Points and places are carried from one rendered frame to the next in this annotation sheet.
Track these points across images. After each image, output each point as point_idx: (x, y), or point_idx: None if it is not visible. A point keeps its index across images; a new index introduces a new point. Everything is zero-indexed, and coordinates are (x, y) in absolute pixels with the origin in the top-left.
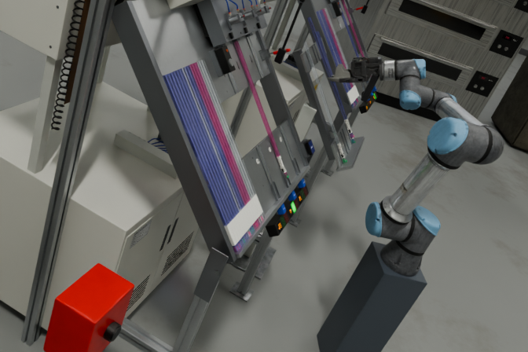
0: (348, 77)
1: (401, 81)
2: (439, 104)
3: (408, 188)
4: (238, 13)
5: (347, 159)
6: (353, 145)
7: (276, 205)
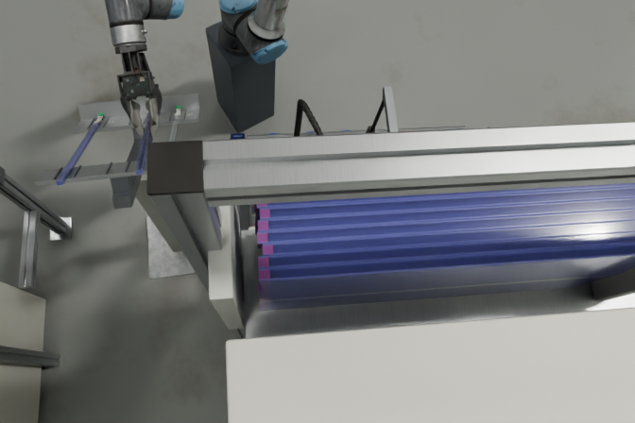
0: (153, 100)
1: (154, 13)
2: None
3: (288, 2)
4: None
5: (172, 107)
6: (115, 112)
7: (366, 131)
